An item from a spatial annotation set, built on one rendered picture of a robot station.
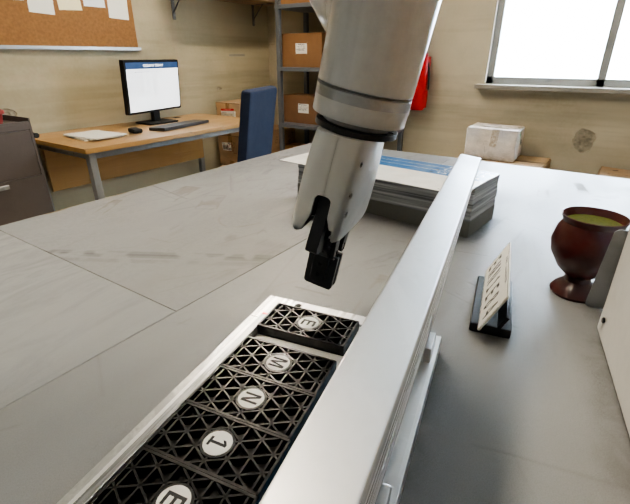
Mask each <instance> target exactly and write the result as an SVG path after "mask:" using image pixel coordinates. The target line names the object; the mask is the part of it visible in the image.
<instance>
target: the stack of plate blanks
mask: <svg viewBox="0 0 630 504"><path fill-rule="evenodd" d="M381 158H385V159H392V160H398V161H404V162H411V163H417V164H423V165H430V166H436V167H442V168H448V169H452V168H453V166H449V165H443V164H436V163H430V162H423V161H417V160H410V159H404V158H397V157H391V156H384V155H381ZM304 167H305V165H300V164H298V169H299V176H298V192H299V188H300V183H301V179H302V175H303V171H304ZM477 173H480V174H486V175H493V176H495V177H494V178H492V179H491V180H489V181H487V182H485V183H484V184H482V185H480V186H479V187H477V188H475V189H474V190H472V192H471V195H470V198H469V202H468V205H467V209H466V212H465V215H464V219H463V222H462V226H461V229H460V233H459V236H462V237H466V238H468V237H469V236H470V235H472V234H473V233H474V232H476V231H477V230H478V229H479V228H481V227H482V226H483V225H484V224H486V223H487V222H488V221H490V220H491V219H492V218H493V213H494V207H495V197H496V196H497V190H498V189H497V187H498V180H499V177H500V173H495V172H488V171H482V170H478V171H477ZM438 192H439V191H434V190H429V189H424V188H419V187H414V186H409V185H403V184H398V183H393V182H388V181H383V180H378V179H375V183H374V187H373V190H372V194H371V197H370V200H369V203H368V206H367V209H366V211H365V212H366V213H370V214H374V215H378V216H382V217H386V218H390V219H394V220H398V221H402V222H406V223H410V224H414V225H418V226H419V225H420V223H421V222H422V220H423V218H424V217H425V215H426V213H427V211H428V210H429V208H430V206H431V204H432V203H433V201H434V199H435V197H436V196H437V194H438Z"/></svg>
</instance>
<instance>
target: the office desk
mask: <svg viewBox="0 0 630 504"><path fill-rule="evenodd" d="M165 119H173V120H178V122H182V121H188V120H193V119H196V120H209V123H205V124H200V125H194V126H189V127H184V128H179V129H174V130H169V131H150V130H149V127H154V126H160V125H166V124H171V123H166V124H159V125H152V126H151V125H143V124H136V123H135V122H138V121H135V122H127V123H119V124H112V125H104V126H96V127H88V128H81V129H73V130H65V131H57V132H49V133H41V134H39V135H40V136H39V138H35V141H36V145H37V149H38V153H39V156H40V160H41V164H42V168H43V171H44V175H45V179H46V183H47V186H48V190H49V194H50V198H51V201H52V205H53V209H54V211H55V207H54V203H53V200H52V196H51V192H50V188H49V185H48V181H47V177H46V173H45V169H44V166H43V162H42V158H41V154H40V150H39V149H42V152H43V156H44V160H45V164H46V168H47V172H48V176H49V180H50V183H51V187H52V191H53V192H55V191H59V190H64V189H68V188H72V187H77V186H81V185H85V184H90V183H91V184H92V188H93V193H94V197H95V200H99V199H103V198H105V195H104V191H103V186H102V182H101V181H103V180H107V179H112V178H116V177H120V176H125V175H129V174H133V173H138V172H142V171H146V170H151V169H155V168H159V167H164V166H168V165H172V164H177V163H181V162H186V161H190V160H194V159H198V160H199V170H200V172H204V171H206V168H205V158H204V148H203V138H208V137H213V136H219V135H224V134H229V133H234V132H239V123H240V117H232V116H222V115H212V114H201V113H194V114H187V115H180V116H172V117H165ZM130 127H137V128H141V129H142V130H143V132H142V133H138V134H134V133H130V132H128V128H130ZM91 130H102V131H109V132H118V133H127V135H124V136H120V137H117V138H109V139H101V140H93V141H85V142H84V141H81V140H77V139H74V138H70V137H67V136H63V134H66V133H75V132H84V131H91Z"/></svg>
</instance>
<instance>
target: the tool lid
mask: <svg viewBox="0 0 630 504"><path fill-rule="evenodd" d="M480 161H481V158H479V157H474V156H469V155H464V154H460V156H459V158H458V159H457V161H456V163H455V165H454V166H453V168H452V170H451V171H450V173H449V175H448V177H447V178H446V180H445V182H444V184H443V185H442V187H441V189H440V191H439V192H438V194H437V196H436V197H435V199H434V201H433V203H432V204H431V206H430V208H429V210H428V211H427V213H426V215H425V217H424V218H423V220H422V222H421V223H420V225H419V227H418V229H417V230H416V232H415V234H414V236H413V237H412V239H411V241H410V242H409V244H408V246H407V248H406V249H405V251H404V253H403V255H402V256H401V258H400V260H399V262H398V263H397V265H396V267H395V268H394V270H393V272H392V274H391V275H390V277H389V279H388V281H387V282H386V284H385V286H384V288H383V289H382V291H381V293H380V294H379V296H378V298H377V300H376V301H375V303H374V305H373V307H372V308H371V310H370V312H369V314H368V315H367V317H366V319H365V320H364V322H363V324H362V326H361V327H360V329H359V331H358V333H357V334H356V336H355V338H354V339H353V341H352V343H351V345H350V346H349V348H348V350H347V352H346V353H345V355H344V357H343V359H342V360H341V362H340V364H339V365H338V367H337V369H336V371H335V372H334V374H333V376H332V378H331V379H330V381H329V383H328V385H327V386H326V388H325V390H324V391H323V393H322V395H321V397H320V398H319V400H318V402H317V404H316V405H315V407H314V409H313V410H312V412H311V414H310V416H309V417H308V419H307V421H306V423H305V424H304V426H303V428H302V430H301V431H300V433H299V435H298V436H297V438H296V440H295V442H294V443H293V445H292V447H291V449H290V450H289V452H288V454H287V456H286V457H285V459H284V461H283V462H282V464H281V466H280V468H279V469H278V471H277V473H276V475H275V476H274V478H273V480H272V481H271V483H270V485H269V487H268V488H267V490H266V492H265V494H264V495H263V497H262V499H261V501H260V502H259V504H376V501H377V497H378V494H379V491H380V488H381V485H382V482H383V478H384V476H385V473H386V470H387V467H388V463H389V460H390V457H391V454H392V451H393V448H394V444H395V441H396V438H397V435H398V432H399V429H400V425H401V422H402V419H403V416H404V413H405V410H406V406H407V403H408V400H409V397H410V394H411V391H412V387H413V384H414V381H415V378H416V375H417V372H418V368H419V365H420V362H421V359H422V356H423V353H424V349H425V346H426V343H427V339H428V336H429V333H430V330H431V327H432V324H433V321H434V318H435V314H436V311H437V307H438V304H439V301H440V297H441V294H442V290H443V287H444V284H445V280H446V277H447V273H448V270H449V267H450V263H451V260H452V256H453V253H454V250H455V246H456V243H457V239H458V236H459V233H460V229H461V226H462V222H463V219H464V215H465V212H466V209H467V205H468V202H469V198H470V195H471V192H472V188H473V185H474V181H475V178H476V175H477V171H478V168H479V164H480Z"/></svg>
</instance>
